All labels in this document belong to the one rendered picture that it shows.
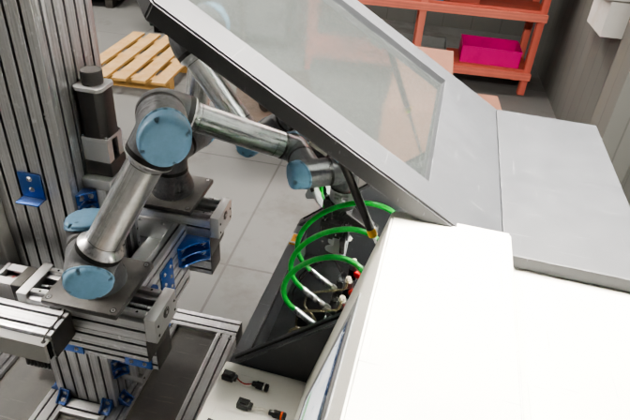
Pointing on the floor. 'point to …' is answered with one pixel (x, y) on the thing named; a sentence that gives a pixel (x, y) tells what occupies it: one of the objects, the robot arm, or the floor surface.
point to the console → (430, 328)
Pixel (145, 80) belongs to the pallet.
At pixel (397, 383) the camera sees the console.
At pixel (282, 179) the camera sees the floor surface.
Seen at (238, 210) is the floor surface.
